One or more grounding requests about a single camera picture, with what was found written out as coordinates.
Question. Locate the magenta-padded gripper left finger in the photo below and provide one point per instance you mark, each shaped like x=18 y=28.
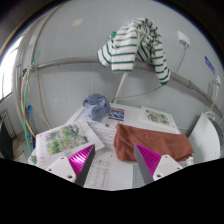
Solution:
x=61 y=166

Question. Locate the white form sheet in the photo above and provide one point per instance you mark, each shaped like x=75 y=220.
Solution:
x=100 y=173

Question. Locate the brown towel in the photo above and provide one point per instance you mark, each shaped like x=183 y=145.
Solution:
x=153 y=140

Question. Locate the small green picture sheet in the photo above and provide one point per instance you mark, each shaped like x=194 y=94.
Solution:
x=156 y=116

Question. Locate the white text document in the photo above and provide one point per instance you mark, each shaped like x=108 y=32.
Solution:
x=105 y=133

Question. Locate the colourful printed leaflet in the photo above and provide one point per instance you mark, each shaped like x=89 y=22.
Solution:
x=116 y=115

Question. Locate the bright window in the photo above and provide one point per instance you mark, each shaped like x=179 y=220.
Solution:
x=8 y=73

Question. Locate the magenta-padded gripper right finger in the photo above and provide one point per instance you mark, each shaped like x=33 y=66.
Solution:
x=166 y=165

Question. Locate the green striped white garment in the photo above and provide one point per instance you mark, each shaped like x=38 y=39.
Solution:
x=120 y=50

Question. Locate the grey wall pipe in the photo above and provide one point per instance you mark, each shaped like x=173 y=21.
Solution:
x=66 y=61

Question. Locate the wall tap with white fitting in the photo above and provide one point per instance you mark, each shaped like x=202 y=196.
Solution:
x=217 y=81

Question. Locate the blue-grey crumpled cloth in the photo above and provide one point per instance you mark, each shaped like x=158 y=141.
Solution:
x=96 y=106

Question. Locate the large green picture sheet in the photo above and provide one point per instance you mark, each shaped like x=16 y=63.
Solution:
x=63 y=138

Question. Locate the blue wall sign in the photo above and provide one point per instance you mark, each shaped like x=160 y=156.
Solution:
x=210 y=65

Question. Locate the white wall socket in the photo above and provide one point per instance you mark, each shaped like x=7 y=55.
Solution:
x=184 y=38

